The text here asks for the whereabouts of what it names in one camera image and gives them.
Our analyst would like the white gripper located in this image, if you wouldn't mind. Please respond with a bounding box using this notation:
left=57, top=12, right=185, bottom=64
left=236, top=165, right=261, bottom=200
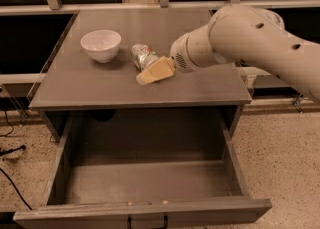
left=136, top=33, right=199, bottom=85

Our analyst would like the silver 7up can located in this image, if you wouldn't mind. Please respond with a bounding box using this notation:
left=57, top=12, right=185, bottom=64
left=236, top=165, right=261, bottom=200
left=131, top=44, right=158, bottom=71

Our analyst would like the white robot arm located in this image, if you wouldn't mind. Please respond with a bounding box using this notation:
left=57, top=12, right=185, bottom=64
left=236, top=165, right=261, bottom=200
left=136, top=5, right=320, bottom=102

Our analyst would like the open grey top drawer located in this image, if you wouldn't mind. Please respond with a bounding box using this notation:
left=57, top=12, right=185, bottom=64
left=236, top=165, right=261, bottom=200
left=14, top=107, right=272, bottom=229

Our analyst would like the white ceramic bowl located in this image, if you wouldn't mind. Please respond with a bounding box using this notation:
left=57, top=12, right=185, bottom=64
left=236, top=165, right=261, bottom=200
left=80, top=30, right=122, bottom=63

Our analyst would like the grey cabinet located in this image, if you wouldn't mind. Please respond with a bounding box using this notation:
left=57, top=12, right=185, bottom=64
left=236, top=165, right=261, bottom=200
left=28, top=7, right=253, bottom=144

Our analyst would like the black drawer handle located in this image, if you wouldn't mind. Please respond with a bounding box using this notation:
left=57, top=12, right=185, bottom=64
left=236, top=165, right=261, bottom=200
left=127, top=215, right=168, bottom=229

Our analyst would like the black floor cable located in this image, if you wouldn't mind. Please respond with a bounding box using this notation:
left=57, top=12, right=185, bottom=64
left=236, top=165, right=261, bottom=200
left=0, top=106, right=34, bottom=211

